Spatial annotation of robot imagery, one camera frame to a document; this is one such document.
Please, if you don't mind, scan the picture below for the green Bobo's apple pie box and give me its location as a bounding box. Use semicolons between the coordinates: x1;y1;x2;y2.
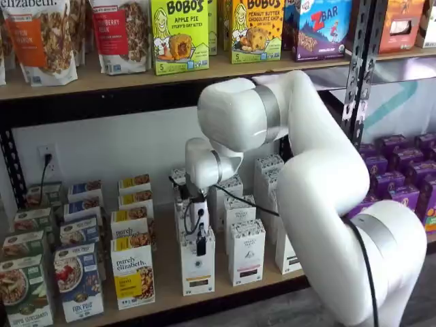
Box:
206;0;219;57
151;0;211;76

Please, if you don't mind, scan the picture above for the orange snack box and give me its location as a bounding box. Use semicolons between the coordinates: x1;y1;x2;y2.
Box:
377;0;426;55

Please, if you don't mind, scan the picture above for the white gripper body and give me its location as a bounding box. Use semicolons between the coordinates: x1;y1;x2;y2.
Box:
188;196;208;240

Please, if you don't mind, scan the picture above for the granola bag orange label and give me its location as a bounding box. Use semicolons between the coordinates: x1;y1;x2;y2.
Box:
1;0;79;88

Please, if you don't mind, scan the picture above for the green oatmeal box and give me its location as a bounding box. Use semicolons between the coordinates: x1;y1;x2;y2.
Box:
25;182;64;211
0;254;55;327
1;230;47;263
12;206;55;236

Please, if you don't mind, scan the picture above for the white granola bag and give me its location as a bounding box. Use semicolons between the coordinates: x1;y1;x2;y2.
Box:
67;0;92;67

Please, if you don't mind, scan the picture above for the purely elizabeth yellow box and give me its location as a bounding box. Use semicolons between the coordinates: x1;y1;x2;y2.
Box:
118;173;152;196
118;190;154;213
110;236;157;311
110;206;156;245

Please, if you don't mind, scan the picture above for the granola bag red label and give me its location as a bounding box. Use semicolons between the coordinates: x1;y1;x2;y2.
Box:
89;0;153;76

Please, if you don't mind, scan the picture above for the yellow Bobo's peanut butter box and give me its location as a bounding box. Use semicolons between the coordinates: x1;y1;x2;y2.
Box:
221;0;234;52
231;0;284;65

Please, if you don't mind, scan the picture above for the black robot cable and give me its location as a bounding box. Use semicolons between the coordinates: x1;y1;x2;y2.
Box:
183;183;379;327

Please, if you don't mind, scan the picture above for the blue oatmeal box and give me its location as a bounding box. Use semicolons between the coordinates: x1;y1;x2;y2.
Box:
67;179;104;202
59;214;102;248
53;243;105;324
63;196;103;222

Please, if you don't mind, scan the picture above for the black power plug cable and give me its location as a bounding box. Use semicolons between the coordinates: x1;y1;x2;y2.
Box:
40;153;55;191

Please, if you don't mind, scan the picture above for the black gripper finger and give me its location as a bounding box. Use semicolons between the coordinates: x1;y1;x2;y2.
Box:
196;223;208;257

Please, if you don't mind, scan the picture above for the white and brown box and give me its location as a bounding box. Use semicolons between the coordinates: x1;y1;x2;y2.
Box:
414;0;436;48

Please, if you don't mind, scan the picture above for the black metal shelf unit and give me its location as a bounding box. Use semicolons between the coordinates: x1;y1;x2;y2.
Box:
316;0;436;245
0;0;379;327

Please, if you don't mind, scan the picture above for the blue Z Bar box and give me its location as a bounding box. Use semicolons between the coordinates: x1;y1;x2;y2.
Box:
282;0;296;52
291;0;352;63

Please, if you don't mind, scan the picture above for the white box pink strip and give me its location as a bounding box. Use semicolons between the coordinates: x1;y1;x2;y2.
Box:
228;219;266;287
223;195;257;239
208;176;245;222

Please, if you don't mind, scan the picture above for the white box black strip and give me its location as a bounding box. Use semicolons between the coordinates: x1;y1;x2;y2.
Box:
268;190;283;245
254;153;285;176
260;168;284;219
275;231;305;275

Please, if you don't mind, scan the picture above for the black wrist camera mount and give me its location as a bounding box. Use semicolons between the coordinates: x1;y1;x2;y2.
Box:
169;174;191;202

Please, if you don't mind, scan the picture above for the white wall outlet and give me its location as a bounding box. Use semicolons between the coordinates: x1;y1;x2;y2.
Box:
37;144;59;175

